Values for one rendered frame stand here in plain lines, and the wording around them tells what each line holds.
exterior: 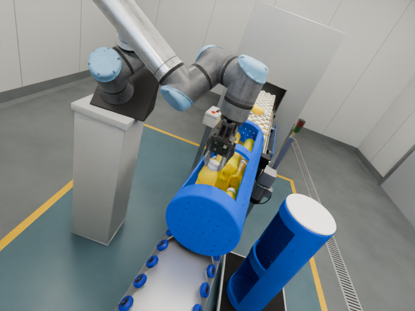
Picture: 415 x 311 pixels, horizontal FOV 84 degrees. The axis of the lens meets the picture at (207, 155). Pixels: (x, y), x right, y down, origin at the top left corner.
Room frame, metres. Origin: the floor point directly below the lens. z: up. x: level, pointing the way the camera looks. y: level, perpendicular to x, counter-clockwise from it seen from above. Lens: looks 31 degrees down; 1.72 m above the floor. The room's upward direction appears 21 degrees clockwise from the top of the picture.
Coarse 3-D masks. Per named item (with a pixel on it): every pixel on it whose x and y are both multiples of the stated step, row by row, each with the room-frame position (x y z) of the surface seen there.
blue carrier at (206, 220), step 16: (240, 128) 1.44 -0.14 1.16; (256, 128) 1.37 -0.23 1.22; (256, 144) 1.18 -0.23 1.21; (256, 160) 1.05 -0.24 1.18; (192, 176) 0.85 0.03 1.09; (192, 192) 0.60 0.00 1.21; (208, 192) 0.61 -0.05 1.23; (224, 192) 0.64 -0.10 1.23; (240, 192) 0.70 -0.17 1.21; (176, 208) 0.59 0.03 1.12; (192, 208) 0.58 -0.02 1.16; (208, 208) 0.58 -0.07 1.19; (224, 208) 0.57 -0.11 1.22; (240, 208) 0.63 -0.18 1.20; (176, 224) 0.59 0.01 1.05; (192, 224) 0.58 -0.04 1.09; (208, 224) 0.57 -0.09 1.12; (224, 224) 0.57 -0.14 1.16; (240, 224) 0.58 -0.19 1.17; (192, 240) 0.58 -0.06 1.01; (208, 240) 0.57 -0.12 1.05; (224, 240) 0.57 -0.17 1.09
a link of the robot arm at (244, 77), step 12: (240, 60) 0.65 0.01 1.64; (252, 60) 0.66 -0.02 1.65; (228, 72) 0.66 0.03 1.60; (240, 72) 0.64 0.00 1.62; (252, 72) 0.63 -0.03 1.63; (264, 72) 0.65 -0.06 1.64; (228, 84) 0.66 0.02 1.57; (240, 84) 0.63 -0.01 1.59; (252, 84) 0.63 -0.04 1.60; (228, 96) 0.64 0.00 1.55; (240, 96) 0.63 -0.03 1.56; (252, 96) 0.64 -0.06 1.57; (240, 108) 0.63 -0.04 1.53; (252, 108) 0.66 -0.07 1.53
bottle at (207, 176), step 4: (204, 168) 0.69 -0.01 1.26; (208, 168) 0.68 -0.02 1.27; (200, 172) 0.69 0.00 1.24; (204, 172) 0.68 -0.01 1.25; (208, 172) 0.67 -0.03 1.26; (212, 172) 0.68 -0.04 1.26; (216, 172) 0.69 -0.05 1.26; (200, 176) 0.67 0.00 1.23; (204, 176) 0.67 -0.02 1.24; (208, 176) 0.67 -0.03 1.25; (212, 176) 0.67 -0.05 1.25; (216, 176) 0.68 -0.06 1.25; (196, 180) 0.69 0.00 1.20; (200, 180) 0.67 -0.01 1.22; (204, 180) 0.66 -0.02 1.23; (208, 180) 0.66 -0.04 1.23; (212, 180) 0.67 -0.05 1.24; (216, 180) 0.69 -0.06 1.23; (204, 184) 0.66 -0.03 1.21; (208, 184) 0.66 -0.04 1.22; (212, 184) 0.67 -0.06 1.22
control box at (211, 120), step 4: (212, 108) 1.78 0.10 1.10; (216, 108) 1.81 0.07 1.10; (208, 112) 1.66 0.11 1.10; (216, 112) 1.72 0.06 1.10; (204, 116) 1.65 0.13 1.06; (208, 116) 1.64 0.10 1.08; (212, 116) 1.64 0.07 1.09; (216, 116) 1.64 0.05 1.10; (204, 120) 1.65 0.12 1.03; (208, 120) 1.64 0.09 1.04; (212, 120) 1.64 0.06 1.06; (216, 120) 1.64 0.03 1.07; (204, 124) 1.64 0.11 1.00; (208, 124) 1.64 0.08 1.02; (212, 124) 1.64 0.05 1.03; (216, 124) 1.71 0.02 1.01
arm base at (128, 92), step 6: (132, 84) 1.23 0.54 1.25; (102, 90) 1.09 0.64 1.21; (126, 90) 1.15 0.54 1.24; (132, 90) 1.21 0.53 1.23; (102, 96) 1.12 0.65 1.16; (108, 96) 1.11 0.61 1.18; (114, 96) 1.11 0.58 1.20; (120, 96) 1.13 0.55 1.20; (126, 96) 1.16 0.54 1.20; (108, 102) 1.14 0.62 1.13; (114, 102) 1.13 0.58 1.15; (120, 102) 1.15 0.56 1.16
